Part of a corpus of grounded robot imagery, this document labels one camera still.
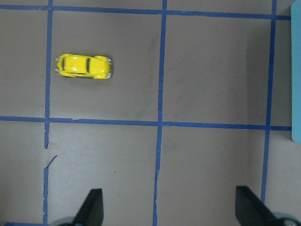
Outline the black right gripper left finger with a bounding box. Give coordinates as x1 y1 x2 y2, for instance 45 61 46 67
71 188 104 226

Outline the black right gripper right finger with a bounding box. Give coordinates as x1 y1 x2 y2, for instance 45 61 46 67
235 186 280 226

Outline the yellow toy beetle car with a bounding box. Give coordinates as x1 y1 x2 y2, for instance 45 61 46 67
55 54 112 80

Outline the light blue plastic tray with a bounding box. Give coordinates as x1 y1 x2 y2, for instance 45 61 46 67
291 0 301 144

